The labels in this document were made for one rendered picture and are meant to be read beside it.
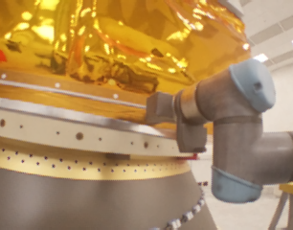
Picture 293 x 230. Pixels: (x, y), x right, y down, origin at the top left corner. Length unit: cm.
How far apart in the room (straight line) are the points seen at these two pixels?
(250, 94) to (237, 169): 9
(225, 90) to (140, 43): 35
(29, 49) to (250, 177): 50
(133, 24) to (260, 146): 47
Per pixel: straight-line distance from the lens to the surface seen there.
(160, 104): 31
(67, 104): 42
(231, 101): 22
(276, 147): 23
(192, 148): 30
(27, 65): 47
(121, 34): 51
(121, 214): 37
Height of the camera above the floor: 167
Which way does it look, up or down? 13 degrees up
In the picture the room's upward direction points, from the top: 4 degrees clockwise
